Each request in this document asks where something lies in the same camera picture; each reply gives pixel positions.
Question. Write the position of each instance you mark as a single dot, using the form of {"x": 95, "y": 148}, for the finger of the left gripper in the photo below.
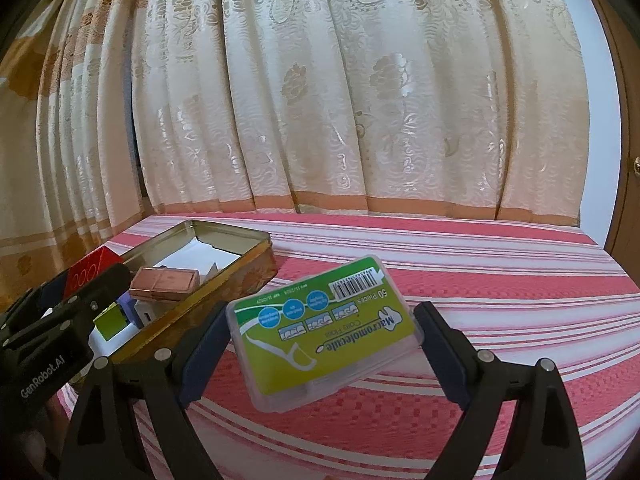
{"x": 31, "y": 306}
{"x": 90, "y": 300}

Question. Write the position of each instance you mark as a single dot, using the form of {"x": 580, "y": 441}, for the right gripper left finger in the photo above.
{"x": 105, "y": 438}

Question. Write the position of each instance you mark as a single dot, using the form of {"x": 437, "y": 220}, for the red toy brick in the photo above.
{"x": 88, "y": 268}

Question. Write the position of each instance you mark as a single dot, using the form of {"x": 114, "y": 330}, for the green soccer ball brick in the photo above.
{"x": 111, "y": 321}

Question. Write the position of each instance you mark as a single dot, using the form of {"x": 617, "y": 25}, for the purple cube block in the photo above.
{"x": 128, "y": 305}

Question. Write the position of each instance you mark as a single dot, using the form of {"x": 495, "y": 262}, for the white USB charger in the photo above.
{"x": 150, "y": 311}

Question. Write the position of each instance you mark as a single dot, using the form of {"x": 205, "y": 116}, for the copper metal card case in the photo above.
{"x": 163, "y": 284}

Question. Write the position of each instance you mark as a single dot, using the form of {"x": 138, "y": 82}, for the white cardboard box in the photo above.
{"x": 210, "y": 273}

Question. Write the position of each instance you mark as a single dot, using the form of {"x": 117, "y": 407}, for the floss pick plastic box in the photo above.
{"x": 306, "y": 340}

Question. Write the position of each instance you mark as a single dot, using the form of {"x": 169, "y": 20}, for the person's left hand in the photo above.
{"x": 41, "y": 446}

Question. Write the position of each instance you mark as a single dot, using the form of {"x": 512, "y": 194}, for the gold rectangular tin box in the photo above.
{"x": 243, "y": 255}

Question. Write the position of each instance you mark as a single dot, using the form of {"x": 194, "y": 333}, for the cream floral curtain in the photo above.
{"x": 115, "y": 109}

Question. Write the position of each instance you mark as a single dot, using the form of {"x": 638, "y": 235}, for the brown wooden door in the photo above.
{"x": 622, "y": 242}

